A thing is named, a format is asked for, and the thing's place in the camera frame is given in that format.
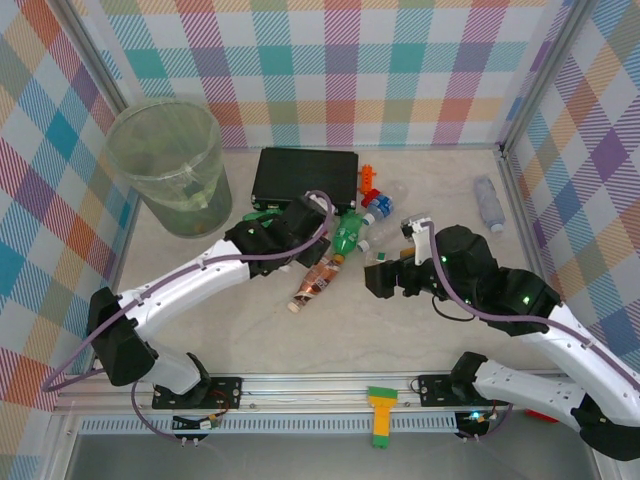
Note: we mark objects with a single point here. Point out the crushed clear bottle green label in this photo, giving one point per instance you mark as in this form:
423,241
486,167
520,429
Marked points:
381,256

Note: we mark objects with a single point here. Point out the green plastic soda bottle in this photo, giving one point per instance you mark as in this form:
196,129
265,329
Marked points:
347,235
257,218

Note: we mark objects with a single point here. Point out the copper brown plastic bottle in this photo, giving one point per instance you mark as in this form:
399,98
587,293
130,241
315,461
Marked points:
315,285

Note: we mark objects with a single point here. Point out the clear plastic water bottle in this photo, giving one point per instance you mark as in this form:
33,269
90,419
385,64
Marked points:
489,205

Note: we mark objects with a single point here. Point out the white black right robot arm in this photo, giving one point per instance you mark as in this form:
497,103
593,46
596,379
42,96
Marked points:
590,355

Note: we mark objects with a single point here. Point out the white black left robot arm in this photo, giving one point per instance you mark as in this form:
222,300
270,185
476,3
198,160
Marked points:
190,280

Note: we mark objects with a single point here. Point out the clear plastic bin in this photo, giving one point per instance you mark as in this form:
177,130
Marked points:
185,220

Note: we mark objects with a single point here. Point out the red toy block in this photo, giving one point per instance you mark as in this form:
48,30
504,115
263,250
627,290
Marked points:
371,198

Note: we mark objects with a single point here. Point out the black hard case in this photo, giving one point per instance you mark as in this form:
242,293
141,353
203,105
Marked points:
300,170

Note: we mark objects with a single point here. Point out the orange plastic toy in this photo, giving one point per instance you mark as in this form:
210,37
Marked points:
367,177

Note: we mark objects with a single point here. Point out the yellow green toy block stack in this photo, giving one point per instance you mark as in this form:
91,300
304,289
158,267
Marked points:
382,415

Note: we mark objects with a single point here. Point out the small black electronics connector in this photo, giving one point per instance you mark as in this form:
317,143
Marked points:
475,417
210,423

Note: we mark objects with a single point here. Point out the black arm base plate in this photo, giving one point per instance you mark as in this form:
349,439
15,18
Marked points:
227,387
435,387

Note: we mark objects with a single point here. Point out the aluminium mounting rail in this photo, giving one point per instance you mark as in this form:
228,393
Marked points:
310,392

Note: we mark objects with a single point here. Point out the aluminium frame post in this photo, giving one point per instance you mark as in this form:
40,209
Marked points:
95,55
545,75

